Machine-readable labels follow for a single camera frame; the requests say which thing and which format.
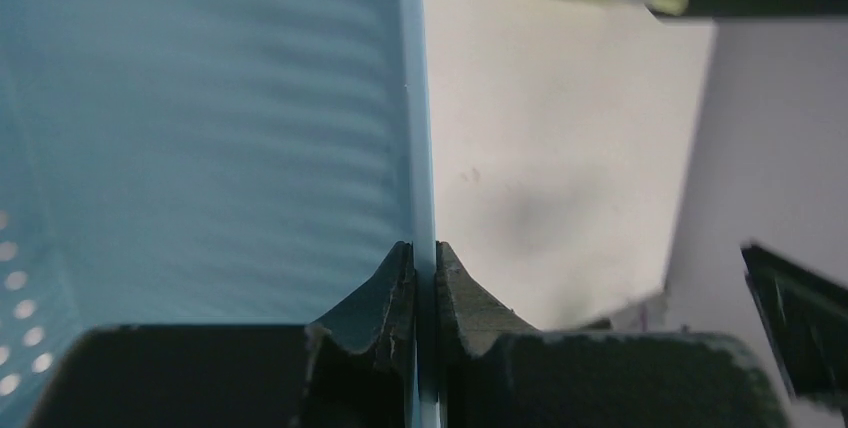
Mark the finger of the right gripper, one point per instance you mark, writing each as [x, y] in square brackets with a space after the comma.
[804, 315]

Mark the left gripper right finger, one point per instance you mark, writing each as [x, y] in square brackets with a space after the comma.
[499, 371]

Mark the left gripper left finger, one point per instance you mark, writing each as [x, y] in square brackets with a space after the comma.
[351, 367]

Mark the light blue plastic basket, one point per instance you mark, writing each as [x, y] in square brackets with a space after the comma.
[201, 162]

